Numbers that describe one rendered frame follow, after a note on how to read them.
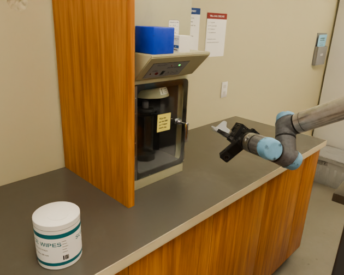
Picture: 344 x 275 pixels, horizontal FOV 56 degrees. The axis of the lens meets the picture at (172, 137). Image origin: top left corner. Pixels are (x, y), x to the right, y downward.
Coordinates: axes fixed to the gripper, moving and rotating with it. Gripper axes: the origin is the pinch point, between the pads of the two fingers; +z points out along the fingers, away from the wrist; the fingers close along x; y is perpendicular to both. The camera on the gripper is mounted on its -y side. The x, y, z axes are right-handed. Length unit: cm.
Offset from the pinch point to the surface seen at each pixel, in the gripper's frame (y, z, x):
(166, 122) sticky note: -9.3, 4.4, 23.8
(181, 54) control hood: 12.5, -11.2, 39.6
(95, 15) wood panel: 5, -6, 71
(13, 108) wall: -41, 22, 76
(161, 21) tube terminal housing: 20, -3, 51
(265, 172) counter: 0.4, 4.6, -33.1
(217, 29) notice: 66, 77, 8
